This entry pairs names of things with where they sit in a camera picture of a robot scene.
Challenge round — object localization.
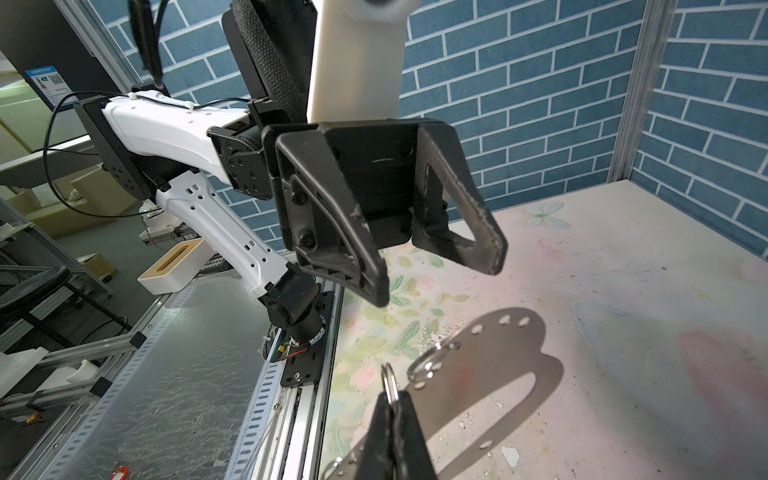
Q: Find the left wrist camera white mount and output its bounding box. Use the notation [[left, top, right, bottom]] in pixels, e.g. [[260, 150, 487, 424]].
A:
[[307, 0, 423, 123]]

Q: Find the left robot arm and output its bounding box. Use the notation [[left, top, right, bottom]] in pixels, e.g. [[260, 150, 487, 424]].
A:
[[75, 1, 508, 345]]

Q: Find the left corner aluminium post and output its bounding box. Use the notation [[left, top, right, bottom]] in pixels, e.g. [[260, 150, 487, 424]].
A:
[[607, 1, 657, 183]]

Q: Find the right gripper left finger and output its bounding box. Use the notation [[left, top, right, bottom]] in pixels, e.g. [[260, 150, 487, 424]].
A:
[[354, 393, 394, 480]]

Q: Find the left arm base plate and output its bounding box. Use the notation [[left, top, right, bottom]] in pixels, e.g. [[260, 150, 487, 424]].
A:
[[280, 291, 337, 388]]

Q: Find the white box with slot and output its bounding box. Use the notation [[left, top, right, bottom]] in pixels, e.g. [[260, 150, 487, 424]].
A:
[[138, 238, 215, 295]]

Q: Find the black monitor with label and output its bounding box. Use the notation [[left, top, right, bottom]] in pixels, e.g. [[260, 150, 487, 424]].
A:
[[1, 1, 119, 109]]

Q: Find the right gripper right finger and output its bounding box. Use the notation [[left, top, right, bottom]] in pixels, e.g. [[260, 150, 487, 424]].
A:
[[393, 391, 437, 480]]

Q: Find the white slotted cable duct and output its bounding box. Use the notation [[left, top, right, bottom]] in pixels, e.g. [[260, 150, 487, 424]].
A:
[[225, 362, 284, 479]]

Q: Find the aluminium front rail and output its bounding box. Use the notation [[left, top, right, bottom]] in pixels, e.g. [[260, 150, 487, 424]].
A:
[[13, 274, 343, 479]]

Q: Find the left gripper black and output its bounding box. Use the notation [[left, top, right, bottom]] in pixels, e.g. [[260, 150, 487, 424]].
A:
[[262, 118, 508, 308]]

